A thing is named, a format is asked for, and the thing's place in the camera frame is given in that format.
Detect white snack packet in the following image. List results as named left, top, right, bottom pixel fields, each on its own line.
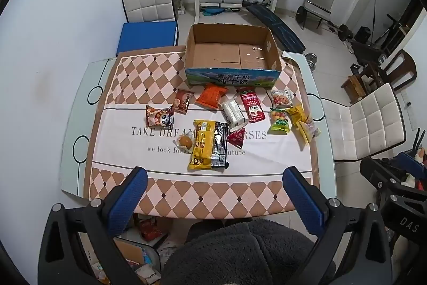
left=221, top=97, right=249, bottom=129

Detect yellow snack packet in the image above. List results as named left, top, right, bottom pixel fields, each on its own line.
left=285, top=104, right=309, bottom=127
left=294, top=120, right=321, bottom=147

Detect white padded chair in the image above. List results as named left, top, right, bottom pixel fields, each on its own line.
left=122, top=0, right=179, bottom=23
left=320, top=83, right=408, bottom=162

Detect long red snack packet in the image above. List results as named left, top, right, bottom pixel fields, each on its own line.
left=236, top=87, right=265, bottom=123

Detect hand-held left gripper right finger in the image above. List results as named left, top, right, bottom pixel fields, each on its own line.
left=282, top=166, right=395, bottom=285

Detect brown snack packet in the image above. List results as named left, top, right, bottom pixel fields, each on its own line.
left=173, top=89, right=195, bottom=115

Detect orange snack packet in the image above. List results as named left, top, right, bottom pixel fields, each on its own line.
left=195, top=83, right=228, bottom=110

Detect blue cushion block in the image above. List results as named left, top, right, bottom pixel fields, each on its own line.
left=117, top=21, right=179, bottom=56

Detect black dumbbell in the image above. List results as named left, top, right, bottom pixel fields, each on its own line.
left=337, top=24, right=355, bottom=42

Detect cardboard box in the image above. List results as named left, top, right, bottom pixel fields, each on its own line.
left=113, top=236, right=161, bottom=285
left=184, top=24, right=283, bottom=87

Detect black router antennas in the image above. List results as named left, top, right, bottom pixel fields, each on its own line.
left=413, top=128, right=427, bottom=153

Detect grey fleece clothing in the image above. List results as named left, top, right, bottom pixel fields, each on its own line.
left=160, top=218, right=336, bottom=285

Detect panda print snack packet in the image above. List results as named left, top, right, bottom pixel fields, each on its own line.
left=145, top=105, right=175, bottom=128

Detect red triangular snack packet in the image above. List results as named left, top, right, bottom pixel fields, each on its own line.
left=227, top=127, right=247, bottom=151

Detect clear egg pastry packet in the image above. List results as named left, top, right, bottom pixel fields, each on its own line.
left=172, top=133, right=195, bottom=154

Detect diamond pattern tablecloth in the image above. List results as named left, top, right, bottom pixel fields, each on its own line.
left=83, top=45, right=321, bottom=220

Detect dark wooden chair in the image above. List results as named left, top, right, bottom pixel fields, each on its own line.
left=358, top=49, right=417, bottom=95

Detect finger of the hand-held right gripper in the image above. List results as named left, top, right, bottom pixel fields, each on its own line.
left=359, top=156, right=427, bottom=203
left=398, top=151, right=427, bottom=184

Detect white nut picture packet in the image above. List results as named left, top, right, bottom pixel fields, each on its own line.
left=270, top=89, right=294, bottom=109

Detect dark blue sit-up bench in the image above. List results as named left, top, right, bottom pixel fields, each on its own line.
left=242, top=0, right=307, bottom=53

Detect small wooden stool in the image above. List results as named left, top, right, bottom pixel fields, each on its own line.
left=340, top=73, right=367, bottom=103

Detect green snack packet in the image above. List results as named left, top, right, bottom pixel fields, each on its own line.
left=268, top=107, right=291, bottom=135

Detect large yellow black packet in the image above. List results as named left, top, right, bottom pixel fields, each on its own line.
left=187, top=120, right=230, bottom=171

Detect white glass table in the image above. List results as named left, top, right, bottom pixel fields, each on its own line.
left=60, top=49, right=336, bottom=215

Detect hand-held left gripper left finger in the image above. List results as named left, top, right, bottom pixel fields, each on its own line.
left=38, top=166, right=149, bottom=285

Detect cardboard box under table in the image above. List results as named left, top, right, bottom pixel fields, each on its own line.
left=113, top=236, right=161, bottom=285

